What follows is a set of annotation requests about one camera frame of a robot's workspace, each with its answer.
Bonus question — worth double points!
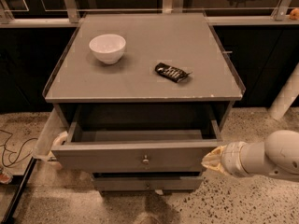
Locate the grey wooden drawer cabinet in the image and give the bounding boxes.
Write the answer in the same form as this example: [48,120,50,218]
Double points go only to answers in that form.
[44,15,245,192]

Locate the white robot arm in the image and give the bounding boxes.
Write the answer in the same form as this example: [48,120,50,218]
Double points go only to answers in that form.
[201,70,299,182]

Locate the metal window frame rail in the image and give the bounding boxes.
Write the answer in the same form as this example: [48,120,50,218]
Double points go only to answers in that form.
[1,0,298,28]

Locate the white ceramic bowl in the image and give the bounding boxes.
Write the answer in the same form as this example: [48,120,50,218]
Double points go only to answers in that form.
[89,34,126,64]

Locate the small red white object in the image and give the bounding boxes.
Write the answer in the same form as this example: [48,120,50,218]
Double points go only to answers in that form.
[0,167,13,184]

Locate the black snack wrapper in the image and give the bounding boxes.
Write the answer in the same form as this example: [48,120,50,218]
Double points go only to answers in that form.
[155,63,189,83]

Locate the orange round object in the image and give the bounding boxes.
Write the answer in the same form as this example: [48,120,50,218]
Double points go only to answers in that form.
[290,8,299,20]

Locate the black cable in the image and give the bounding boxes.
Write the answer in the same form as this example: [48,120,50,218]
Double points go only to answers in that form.
[0,128,38,168]

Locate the metal drawer knob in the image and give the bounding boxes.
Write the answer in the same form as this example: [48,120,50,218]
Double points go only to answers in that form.
[142,155,150,165]

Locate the white tape roll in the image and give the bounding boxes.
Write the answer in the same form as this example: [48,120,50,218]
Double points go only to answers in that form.
[48,131,68,160]

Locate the grey top drawer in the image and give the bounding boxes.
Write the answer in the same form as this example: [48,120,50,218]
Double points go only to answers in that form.
[52,120,221,174]

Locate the clear plastic bin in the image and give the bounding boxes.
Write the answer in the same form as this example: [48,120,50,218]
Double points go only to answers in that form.
[33,109,66,162]

